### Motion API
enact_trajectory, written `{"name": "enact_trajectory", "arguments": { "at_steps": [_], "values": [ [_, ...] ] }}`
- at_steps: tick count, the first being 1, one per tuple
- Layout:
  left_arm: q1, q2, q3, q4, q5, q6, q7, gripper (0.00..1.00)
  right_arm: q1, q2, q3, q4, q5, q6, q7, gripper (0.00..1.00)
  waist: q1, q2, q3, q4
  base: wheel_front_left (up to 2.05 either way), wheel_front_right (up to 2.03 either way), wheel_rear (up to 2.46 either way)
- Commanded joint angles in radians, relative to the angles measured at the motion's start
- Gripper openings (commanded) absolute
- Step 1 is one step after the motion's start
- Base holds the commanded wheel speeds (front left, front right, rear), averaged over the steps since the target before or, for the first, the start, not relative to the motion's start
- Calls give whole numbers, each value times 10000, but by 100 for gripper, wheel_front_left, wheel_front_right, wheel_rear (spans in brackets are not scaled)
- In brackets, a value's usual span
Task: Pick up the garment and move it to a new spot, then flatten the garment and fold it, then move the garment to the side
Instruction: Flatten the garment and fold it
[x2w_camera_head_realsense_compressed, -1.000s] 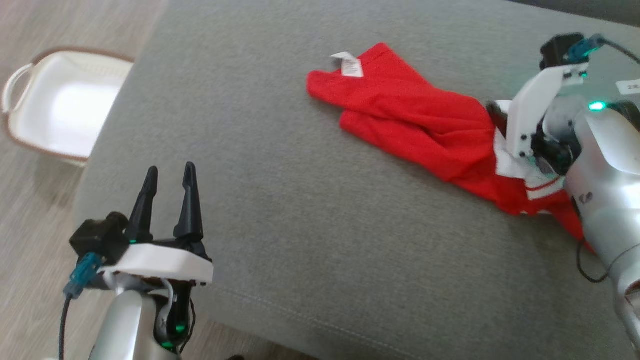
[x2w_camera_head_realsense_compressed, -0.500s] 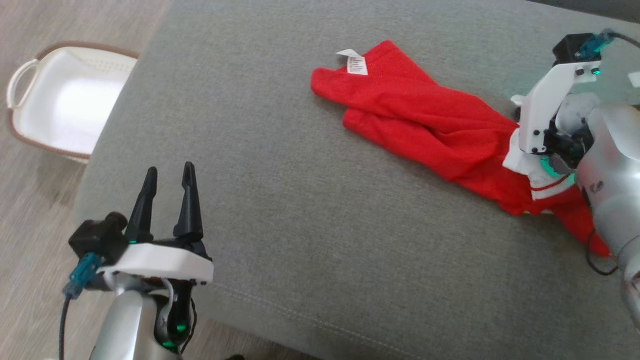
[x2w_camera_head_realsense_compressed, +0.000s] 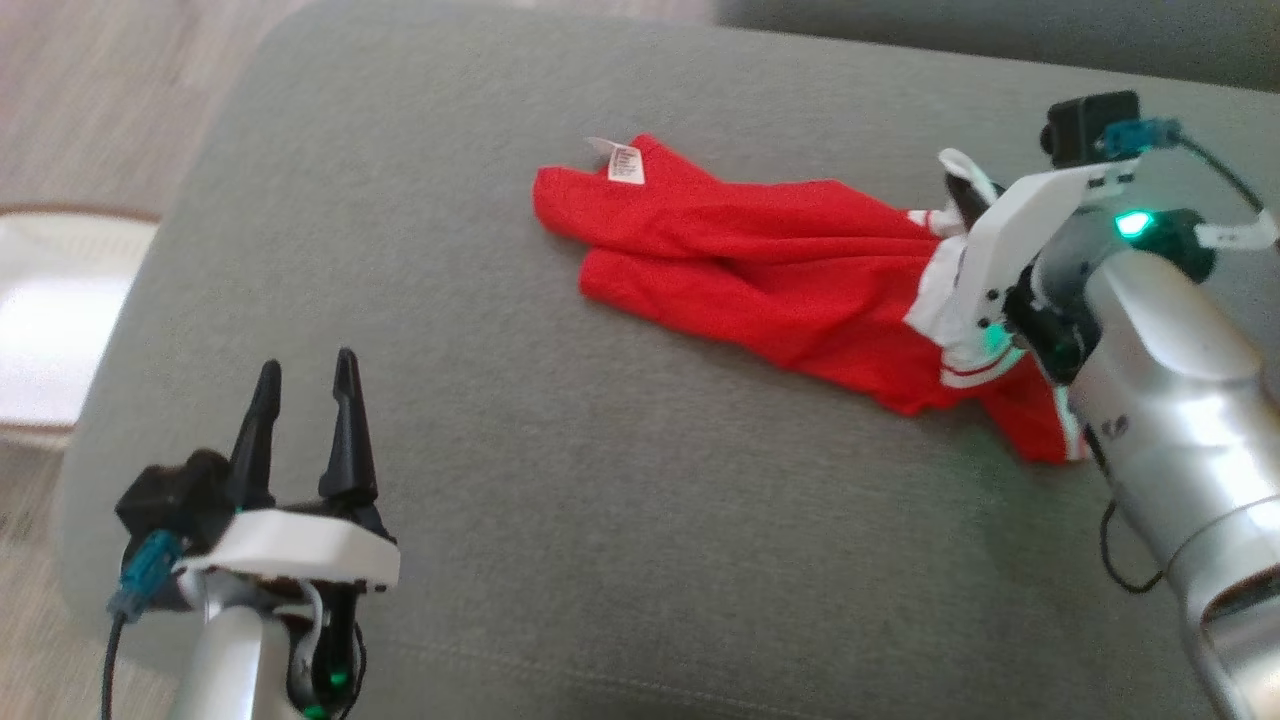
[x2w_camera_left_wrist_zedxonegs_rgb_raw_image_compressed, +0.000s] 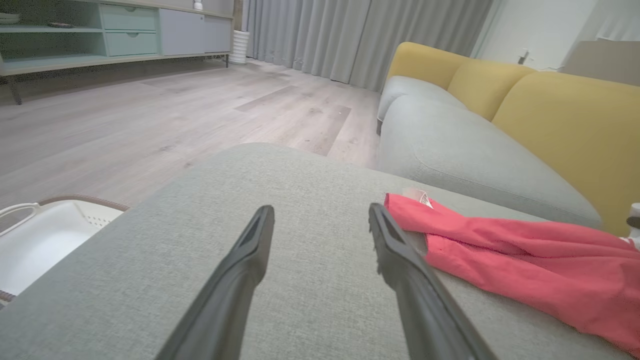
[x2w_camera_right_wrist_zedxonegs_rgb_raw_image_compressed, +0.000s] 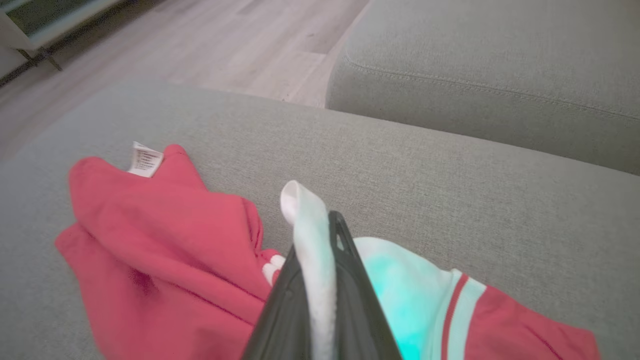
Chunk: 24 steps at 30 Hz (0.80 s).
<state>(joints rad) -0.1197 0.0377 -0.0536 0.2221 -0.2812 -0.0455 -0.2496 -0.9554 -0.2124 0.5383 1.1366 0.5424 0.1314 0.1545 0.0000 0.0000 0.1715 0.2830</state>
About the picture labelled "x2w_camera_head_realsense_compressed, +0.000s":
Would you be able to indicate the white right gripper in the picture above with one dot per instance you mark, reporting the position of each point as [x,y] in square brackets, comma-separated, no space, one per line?
[1010,240]

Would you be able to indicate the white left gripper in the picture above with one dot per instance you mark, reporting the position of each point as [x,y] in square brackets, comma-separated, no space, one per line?
[290,545]

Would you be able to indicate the red basketball shorts white stripe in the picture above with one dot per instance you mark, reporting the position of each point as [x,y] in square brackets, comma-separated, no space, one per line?
[760,260]

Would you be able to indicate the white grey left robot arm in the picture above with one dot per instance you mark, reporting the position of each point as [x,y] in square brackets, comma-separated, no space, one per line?
[225,660]

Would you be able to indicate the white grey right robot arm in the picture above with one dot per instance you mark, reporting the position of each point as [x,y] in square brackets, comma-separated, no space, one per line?
[1170,400]

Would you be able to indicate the grey sofa backrest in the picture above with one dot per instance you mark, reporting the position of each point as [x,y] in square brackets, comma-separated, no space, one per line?
[1000,35]

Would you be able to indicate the grey sofa seat cushion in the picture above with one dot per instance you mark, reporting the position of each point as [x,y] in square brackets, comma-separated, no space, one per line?
[600,520]

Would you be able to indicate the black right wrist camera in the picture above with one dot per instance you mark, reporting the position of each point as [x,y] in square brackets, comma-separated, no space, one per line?
[1085,125]

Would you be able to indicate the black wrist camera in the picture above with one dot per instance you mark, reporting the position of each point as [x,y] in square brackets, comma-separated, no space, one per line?
[1085,125]
[175,495]

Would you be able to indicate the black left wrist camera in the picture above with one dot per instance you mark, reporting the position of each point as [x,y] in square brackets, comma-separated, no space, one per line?
[175,495]

